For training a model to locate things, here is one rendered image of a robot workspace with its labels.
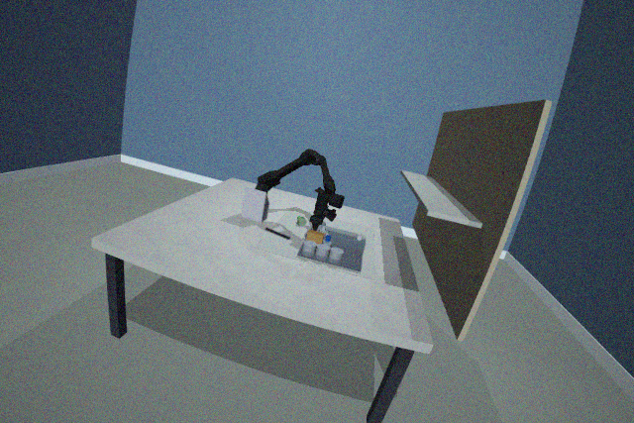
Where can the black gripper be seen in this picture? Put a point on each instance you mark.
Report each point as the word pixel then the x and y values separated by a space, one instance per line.
pixel 317 218

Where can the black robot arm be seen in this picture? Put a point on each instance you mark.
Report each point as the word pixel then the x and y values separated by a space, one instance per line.
pixel 271 179

